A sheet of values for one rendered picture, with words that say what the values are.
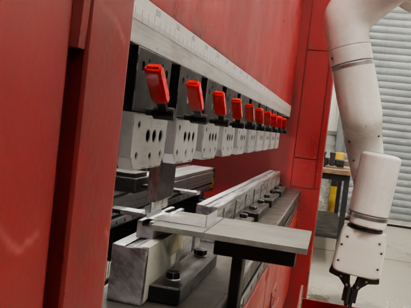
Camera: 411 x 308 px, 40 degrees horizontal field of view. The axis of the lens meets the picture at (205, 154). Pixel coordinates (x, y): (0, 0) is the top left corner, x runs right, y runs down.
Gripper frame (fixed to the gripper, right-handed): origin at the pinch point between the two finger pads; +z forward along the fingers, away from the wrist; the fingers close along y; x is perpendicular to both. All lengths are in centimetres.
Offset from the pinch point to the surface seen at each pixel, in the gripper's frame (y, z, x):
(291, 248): -13.6, -14.0, -33.9
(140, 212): -42, -12, -27
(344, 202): 17, 23, 410
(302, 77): -32, -63, 190
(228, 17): -38, -54, -1
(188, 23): -38, -47, -32
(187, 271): -31.4, -3.1, -23.9
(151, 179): -40, -19, -30
